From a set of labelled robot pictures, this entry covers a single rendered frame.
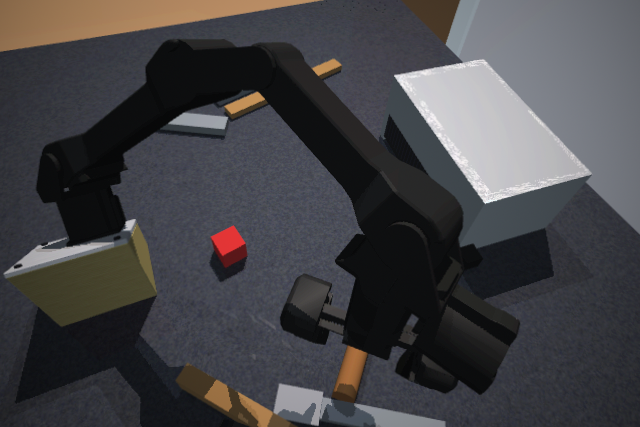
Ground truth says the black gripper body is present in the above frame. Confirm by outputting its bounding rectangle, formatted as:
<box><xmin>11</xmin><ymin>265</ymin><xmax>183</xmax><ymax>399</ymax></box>
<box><xmin>280</xmin><ymin>273</ymin><xmax>459</xmax><ymax>393</ymax></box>

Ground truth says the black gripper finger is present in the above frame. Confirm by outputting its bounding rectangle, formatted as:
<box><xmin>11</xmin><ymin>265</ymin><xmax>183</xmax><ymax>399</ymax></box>
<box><xmin>395</xmin><ymin>350</ymin><xmax>432</xmax><ymax>389</ymax></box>
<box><xmin>302</xmin><ymin>292</ymin><xmax>333</xmax><ymax>345</ymax></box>

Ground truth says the red cube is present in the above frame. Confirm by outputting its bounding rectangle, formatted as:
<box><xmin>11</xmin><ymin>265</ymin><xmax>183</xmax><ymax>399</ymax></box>
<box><xmin>211</xmin><ymin>225</ymin><xmax>248</xmax><ymax>268</ymax></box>

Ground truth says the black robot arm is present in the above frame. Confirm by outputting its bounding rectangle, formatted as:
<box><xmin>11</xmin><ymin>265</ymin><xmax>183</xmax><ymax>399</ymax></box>
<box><xmin>36</xmin><ymin>39</ymin><xmax>520</xmax><ymax>395</ymax></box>

